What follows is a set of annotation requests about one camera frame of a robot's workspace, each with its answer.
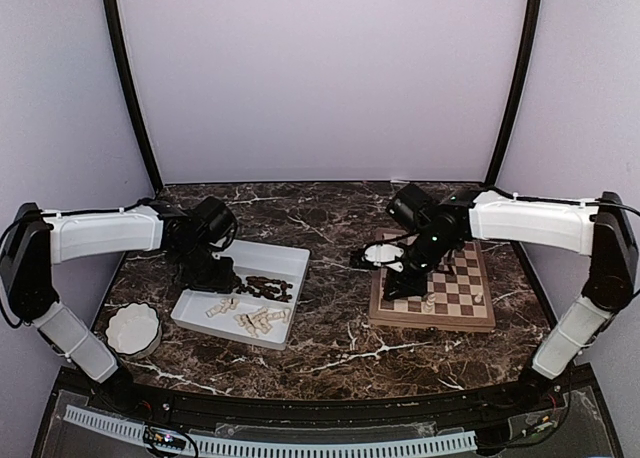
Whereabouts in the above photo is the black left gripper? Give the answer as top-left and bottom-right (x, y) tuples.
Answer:
(171, 241), (233, 293)

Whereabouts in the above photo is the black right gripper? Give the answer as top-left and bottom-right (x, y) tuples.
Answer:
(383, 229), (456, 300)

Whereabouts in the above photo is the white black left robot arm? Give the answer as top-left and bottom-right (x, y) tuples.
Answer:
(1, 197), (239, 414)

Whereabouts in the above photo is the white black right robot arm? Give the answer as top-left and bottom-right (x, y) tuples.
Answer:
(364, 185), (639, 412)

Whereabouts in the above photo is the cream white chess piece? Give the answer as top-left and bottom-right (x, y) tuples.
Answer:
(258, 308), (291, 324)
(234, 314), (273, 338)
(205, 298), (238, 318)

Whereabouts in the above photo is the wooden chess board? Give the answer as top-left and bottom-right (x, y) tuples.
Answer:
(369, 241), (496, 333)

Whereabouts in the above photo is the dark brown chess piece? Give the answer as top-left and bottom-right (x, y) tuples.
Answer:
(250, 287), (293, 303)
(246, 276), (293, 291)

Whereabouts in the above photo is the white divided plastic tray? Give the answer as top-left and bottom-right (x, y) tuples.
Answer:
(171, 240), (310, 350)

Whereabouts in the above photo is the white scalloped ceramic bowl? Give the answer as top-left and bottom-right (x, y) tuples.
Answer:
(105, 303), (162, 359)

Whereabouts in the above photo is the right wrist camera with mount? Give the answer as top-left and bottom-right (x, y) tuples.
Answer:
(349, 244), (404, 272)

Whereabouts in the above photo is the black curved front rail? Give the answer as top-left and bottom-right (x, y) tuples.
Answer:
(94, 362), (591, 432)

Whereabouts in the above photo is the white slotted cable duct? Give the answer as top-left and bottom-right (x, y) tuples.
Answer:
(63, 405), (477, 457)

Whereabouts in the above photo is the black left frame post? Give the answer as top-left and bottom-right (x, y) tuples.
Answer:
(102, 0), (164, 194)

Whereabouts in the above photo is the black frame post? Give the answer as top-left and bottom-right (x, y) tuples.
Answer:
(102, 0), (164, 194)
(484, 0), (542, 186)

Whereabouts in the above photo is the black right frame post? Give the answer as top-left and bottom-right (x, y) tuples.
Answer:
(484, 0), (542, 186)

